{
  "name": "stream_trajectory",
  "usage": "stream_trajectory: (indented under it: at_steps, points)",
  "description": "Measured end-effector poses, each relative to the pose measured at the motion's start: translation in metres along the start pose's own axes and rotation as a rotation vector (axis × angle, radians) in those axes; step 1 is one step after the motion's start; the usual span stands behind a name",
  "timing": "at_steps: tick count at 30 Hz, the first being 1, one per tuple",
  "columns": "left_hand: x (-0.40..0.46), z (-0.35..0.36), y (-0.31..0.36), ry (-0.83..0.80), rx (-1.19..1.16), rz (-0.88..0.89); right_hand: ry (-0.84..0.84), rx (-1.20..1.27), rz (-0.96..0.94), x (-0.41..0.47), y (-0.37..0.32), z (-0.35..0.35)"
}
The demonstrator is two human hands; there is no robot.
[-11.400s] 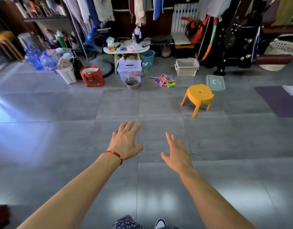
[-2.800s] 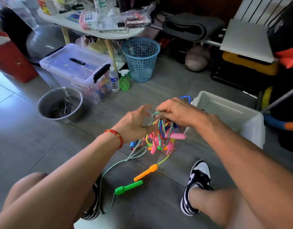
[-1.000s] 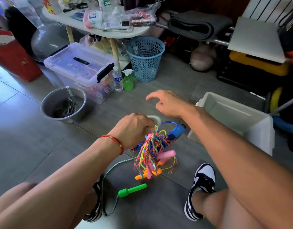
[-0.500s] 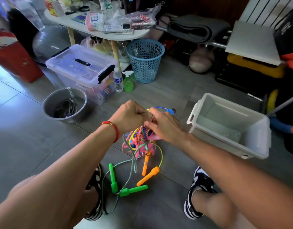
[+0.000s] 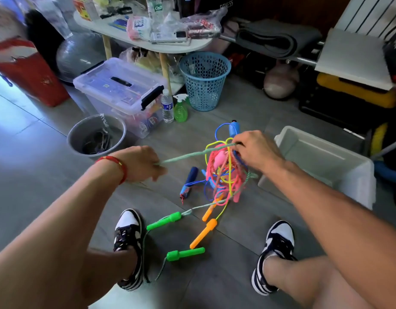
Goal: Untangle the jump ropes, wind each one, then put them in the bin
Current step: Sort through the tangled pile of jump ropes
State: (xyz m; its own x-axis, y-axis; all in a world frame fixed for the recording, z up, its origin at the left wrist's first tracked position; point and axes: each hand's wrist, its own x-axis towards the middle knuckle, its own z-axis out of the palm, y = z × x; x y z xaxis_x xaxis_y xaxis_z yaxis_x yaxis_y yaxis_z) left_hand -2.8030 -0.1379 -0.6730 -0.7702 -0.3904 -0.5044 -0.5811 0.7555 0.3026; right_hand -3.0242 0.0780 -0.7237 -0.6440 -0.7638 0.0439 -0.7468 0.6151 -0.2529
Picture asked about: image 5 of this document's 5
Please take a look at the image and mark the pink jump rope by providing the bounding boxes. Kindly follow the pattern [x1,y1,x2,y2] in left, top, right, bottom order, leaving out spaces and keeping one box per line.
[204,148,244,206]

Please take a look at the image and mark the white plastic bin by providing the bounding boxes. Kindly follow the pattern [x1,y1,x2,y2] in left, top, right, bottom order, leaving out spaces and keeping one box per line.
[257,125,377,210]

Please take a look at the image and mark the black white right shoe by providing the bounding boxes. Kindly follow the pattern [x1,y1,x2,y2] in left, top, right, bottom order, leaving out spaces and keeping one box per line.
[251,220,297,296]

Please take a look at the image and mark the white round table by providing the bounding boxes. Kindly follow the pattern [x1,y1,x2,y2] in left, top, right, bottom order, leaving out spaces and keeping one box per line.
[73,3,213,94]

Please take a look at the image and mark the person's right forearm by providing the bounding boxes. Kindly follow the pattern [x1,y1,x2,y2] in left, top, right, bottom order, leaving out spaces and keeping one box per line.
[267,158,396,309]

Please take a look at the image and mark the person's left leg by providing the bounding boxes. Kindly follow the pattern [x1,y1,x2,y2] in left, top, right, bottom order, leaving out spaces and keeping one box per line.
[30,248,138,309]

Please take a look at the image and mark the black white shoe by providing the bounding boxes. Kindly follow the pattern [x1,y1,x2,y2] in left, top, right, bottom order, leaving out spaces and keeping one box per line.
[251,220,297,296]
[113,208,147,291]

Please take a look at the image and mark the person's leg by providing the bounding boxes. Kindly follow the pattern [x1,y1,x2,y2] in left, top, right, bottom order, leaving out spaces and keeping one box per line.
[30,248,138,309]
[262,254,379,309]

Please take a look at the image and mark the blue jump rope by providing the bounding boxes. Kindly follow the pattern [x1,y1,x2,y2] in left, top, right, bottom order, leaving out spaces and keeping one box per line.
[179,120,250,202]

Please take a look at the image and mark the person's left forearm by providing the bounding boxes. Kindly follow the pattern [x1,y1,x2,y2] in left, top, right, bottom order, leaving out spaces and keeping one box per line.
[0,158,128,309]

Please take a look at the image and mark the clear plastic bag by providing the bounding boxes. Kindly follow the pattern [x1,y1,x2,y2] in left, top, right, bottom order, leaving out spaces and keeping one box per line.
[182,8,228,39]

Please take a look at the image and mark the person's left hand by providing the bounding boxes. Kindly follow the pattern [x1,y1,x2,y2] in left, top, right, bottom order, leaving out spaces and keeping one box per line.
[111,145,168,184]

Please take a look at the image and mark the large plastic water bottle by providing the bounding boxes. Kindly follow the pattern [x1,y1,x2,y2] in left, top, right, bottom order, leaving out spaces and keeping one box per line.
[145,0,165,20]

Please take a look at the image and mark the person's right hand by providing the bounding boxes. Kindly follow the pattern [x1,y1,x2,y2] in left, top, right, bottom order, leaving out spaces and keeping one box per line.
[232,130,285,174]

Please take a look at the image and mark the yellow rope orange handles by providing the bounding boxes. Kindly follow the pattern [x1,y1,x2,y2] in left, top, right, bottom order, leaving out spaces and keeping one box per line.
[189,139,240,250]

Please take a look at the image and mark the grey metal basin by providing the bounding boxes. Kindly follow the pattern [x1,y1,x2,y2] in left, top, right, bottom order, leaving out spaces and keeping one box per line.
[67,114,128,158]

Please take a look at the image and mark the yellow black case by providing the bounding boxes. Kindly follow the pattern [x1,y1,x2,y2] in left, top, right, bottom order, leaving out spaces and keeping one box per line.
[316,73,396,110]

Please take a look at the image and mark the small plastic water bottle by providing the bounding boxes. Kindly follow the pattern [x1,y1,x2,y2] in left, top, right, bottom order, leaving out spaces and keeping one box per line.
[161,88,175,124]

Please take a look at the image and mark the pink white packet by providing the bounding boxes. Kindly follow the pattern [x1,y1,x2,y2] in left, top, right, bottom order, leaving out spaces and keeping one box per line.
[127,15,152,41]

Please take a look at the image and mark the clear bin with black latches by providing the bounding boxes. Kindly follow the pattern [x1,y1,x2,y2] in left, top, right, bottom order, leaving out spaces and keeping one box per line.
[73,57,165,139]

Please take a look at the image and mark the person's right leg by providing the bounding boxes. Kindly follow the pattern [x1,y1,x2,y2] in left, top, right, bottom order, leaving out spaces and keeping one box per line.
[262,254,379,309]

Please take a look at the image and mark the red string bracelet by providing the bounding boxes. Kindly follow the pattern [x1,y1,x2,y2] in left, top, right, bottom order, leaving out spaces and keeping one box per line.
[95,155,128,185]

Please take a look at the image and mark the white plastic bag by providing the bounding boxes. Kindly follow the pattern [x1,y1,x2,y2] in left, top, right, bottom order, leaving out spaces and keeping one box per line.
[37,0,73,36]

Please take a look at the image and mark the grey flat board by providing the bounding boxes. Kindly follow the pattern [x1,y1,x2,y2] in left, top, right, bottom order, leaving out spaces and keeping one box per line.
[314,29,395,91]

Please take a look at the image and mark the blue mesh plastic basket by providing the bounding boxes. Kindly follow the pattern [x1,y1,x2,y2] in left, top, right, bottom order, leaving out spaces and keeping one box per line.
[179,51,232,112]

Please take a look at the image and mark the green spray bottle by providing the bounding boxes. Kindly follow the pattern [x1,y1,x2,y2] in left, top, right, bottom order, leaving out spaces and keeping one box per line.
[173,93,190,124]

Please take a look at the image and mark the brown ball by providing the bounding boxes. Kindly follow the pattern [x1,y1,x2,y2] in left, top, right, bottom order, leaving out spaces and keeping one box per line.
[264,61,300,100]

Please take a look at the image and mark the grey exercise ball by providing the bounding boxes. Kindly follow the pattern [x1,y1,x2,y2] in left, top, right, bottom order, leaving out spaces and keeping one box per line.
[55,32,107,84]

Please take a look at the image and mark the grey folded mat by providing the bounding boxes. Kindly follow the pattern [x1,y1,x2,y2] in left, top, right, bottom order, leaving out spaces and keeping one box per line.
[235,19,322,60]

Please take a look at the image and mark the green jump rope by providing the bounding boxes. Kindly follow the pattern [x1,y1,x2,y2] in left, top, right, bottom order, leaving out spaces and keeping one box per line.
[141,143,236,282]

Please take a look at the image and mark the multicoloured hula hoop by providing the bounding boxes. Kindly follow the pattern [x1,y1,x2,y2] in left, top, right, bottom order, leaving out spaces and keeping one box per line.
[370,122,396,185]

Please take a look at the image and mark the white radiator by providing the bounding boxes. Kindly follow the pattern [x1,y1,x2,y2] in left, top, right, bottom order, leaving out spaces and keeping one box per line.
[335,0,396,36]

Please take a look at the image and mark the black white left shoe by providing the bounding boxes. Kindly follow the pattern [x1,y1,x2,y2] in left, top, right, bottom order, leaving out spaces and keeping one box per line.
[113,208,147,291]

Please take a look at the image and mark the red bag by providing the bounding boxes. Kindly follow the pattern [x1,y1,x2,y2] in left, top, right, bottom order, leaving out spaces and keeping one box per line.
[0,36,70,108]

